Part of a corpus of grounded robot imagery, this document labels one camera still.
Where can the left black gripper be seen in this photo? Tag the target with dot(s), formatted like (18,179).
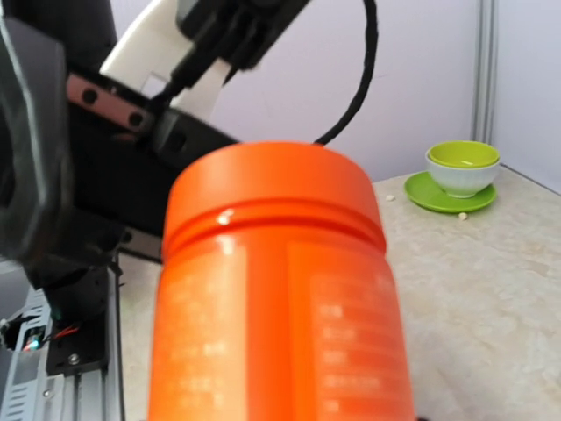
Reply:
(126,152)

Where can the orange bottle cap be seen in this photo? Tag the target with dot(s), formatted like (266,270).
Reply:
(272,173)

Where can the orange pill bottle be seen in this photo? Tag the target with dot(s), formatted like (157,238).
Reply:
(277,313)

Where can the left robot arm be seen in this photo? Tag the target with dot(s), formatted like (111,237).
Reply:
(87,32)

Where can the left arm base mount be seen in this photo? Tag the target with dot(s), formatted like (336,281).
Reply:
(78,342)

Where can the left aluminium frame post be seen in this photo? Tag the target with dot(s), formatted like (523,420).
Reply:
(485,70)

